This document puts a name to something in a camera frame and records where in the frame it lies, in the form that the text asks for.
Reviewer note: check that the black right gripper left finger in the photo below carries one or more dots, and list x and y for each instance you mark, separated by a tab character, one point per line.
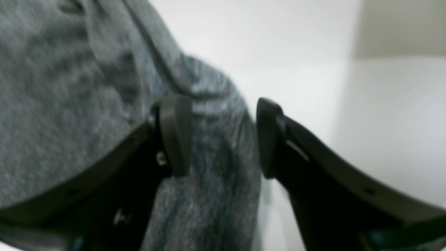
108	206

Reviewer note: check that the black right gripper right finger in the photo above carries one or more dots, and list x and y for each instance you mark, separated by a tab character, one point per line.
338	207

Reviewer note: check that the grey t-shirt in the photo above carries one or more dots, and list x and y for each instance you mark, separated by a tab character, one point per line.
77	76

